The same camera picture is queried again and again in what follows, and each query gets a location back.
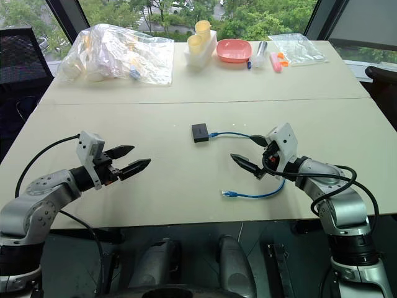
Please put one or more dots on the small black adapter box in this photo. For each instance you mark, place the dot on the small black adapter box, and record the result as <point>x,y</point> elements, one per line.
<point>200,133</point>

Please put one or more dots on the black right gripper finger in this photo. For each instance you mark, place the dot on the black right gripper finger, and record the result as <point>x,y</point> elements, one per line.
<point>248,164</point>
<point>260,140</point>

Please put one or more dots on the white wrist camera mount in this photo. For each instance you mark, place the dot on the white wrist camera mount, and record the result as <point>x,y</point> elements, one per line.
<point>87,143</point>
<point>287,139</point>

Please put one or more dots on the black mesh chair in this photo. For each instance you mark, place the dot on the black mesh chair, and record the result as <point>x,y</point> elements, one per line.
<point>20,56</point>

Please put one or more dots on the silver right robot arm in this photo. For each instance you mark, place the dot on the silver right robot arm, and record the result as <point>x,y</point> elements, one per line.
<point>344,205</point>

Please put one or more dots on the white rectangular holder box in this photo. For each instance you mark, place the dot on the white rectangular holder box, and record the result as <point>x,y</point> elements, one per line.
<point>201,52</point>

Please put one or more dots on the grey rounded robot leg shape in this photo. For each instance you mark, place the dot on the grey rounded robot leg shape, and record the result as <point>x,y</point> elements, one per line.
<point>235,264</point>
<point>155,264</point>

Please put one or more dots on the dark brown chair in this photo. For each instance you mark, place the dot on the dark brown chair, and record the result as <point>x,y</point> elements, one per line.
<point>383,90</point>

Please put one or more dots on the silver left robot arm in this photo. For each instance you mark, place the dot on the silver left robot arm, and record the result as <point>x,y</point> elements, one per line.
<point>37,198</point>

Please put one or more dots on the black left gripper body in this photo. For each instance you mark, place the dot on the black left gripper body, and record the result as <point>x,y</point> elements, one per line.
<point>105,169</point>

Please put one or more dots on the pink plastic bowl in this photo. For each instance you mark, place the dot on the pink plastic bowl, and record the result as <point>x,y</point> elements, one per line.
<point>234,49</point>

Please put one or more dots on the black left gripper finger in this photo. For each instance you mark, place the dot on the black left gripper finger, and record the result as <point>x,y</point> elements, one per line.
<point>136,167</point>
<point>122,151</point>

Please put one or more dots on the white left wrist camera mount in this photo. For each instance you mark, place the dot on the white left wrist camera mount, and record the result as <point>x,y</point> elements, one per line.
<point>87,143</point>

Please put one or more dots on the pale yellow plastic cup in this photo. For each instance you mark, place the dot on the pale yellow plastic cup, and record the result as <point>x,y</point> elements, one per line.
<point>195,43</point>
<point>203,29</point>

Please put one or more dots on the pink marker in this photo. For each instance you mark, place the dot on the pink marker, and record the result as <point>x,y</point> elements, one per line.
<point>275,62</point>

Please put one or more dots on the large clear plastic bag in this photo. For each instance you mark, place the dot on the large clear plastic bag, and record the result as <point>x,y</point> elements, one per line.
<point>118,52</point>

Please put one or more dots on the clear zip bag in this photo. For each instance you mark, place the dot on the clear zip bag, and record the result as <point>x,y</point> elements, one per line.
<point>305,49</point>

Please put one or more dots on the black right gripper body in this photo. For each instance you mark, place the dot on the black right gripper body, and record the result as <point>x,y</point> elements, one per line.
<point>271,156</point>

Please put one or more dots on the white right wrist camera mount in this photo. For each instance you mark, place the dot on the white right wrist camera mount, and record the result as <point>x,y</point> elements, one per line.
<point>287,139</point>

